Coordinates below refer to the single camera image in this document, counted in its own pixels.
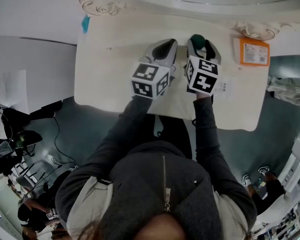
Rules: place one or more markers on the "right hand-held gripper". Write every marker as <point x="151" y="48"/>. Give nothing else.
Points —
<point x="202" y="76"/>

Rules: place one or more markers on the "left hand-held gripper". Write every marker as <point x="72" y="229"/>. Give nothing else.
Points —
<point x="150" y="81"/>

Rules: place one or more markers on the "dark green round lid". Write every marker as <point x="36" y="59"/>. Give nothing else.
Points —
<point x="198" y="42"/>

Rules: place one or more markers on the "white blister pack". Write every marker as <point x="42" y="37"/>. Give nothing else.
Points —
<point x="225" y="87"/>

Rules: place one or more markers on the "orange and white cardboard box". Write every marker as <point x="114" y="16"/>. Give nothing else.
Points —
<point x="253" y="51"/>

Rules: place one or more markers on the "person's left forearm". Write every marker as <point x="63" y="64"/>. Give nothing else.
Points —
<point x="125" y="126"/>

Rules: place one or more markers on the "person's right forearm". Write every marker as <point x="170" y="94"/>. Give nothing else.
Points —
<point x="207" y="129"/>

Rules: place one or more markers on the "white dressing table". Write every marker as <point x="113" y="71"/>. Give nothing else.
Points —
<point x="110" y="79"/>

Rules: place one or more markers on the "person's black trouser legs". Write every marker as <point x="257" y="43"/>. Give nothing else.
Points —
<point x="175" y="134"/>

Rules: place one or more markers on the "teal cloth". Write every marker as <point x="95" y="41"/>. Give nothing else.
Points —
<point x="85" y="24"/>

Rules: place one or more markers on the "person's dark grey zip jacket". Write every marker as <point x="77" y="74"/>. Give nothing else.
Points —
<point x="152" y="191"/>

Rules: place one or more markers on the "oval mirror with ornate frame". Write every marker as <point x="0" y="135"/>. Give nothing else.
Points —
<point x="165" y="1"/>

